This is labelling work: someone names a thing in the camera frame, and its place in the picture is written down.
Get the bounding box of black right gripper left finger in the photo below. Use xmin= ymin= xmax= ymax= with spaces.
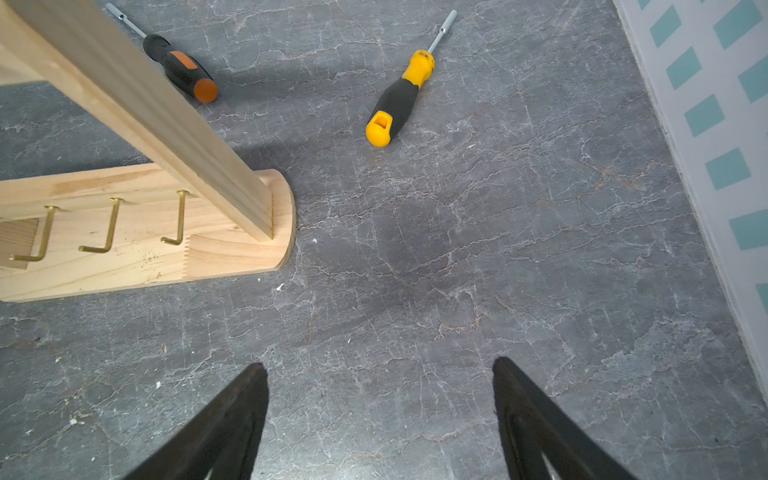
xmin=126 ymin=363 xmax=269 ymax=479

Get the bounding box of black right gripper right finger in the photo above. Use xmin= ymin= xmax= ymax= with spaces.
xmin=492 ymin=357 xmax=634 ymax=479

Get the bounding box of wooden jewelry display stand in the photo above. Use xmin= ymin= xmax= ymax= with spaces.
xmin=1 ymin=1 xmax=296 ymax=302

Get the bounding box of yellow black nut driver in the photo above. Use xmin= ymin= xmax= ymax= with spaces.
xmin=365 ymin=10 xmax=458 ymax=148

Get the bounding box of orange black nut driver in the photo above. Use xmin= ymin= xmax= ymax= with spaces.
xmin=105 ymin=3 xmax=219 ymax=103

